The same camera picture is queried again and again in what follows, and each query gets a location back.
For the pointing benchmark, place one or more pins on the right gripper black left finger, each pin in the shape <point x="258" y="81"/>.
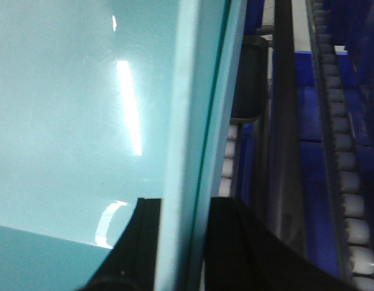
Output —
<point x="131" y="263"/>

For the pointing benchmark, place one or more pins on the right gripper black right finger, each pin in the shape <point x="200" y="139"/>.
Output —
<point x="242" y="254"/>

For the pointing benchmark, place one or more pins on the grey metal divider rail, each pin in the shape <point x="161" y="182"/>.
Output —
<point x="286" y="214"/>

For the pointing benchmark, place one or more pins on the light teal plastic bin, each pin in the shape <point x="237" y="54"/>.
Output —
<point x="103" y="103"/>

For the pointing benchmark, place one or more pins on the white roller track right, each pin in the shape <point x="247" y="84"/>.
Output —
<point x="352" y="231"/>

